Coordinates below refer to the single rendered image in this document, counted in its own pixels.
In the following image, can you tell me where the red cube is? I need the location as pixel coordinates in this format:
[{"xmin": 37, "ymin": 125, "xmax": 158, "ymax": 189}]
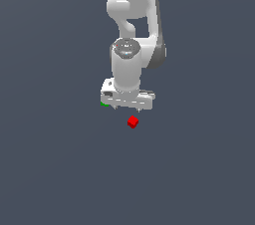
[{"xmin": 127, "ymin": 114, "xmax": 139, "ymax": 129}]

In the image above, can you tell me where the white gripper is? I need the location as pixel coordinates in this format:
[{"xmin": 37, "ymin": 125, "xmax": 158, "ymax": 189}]
[{"xmin": 100, "ymin": 78, "xmax": 156, "ymax": 113}]

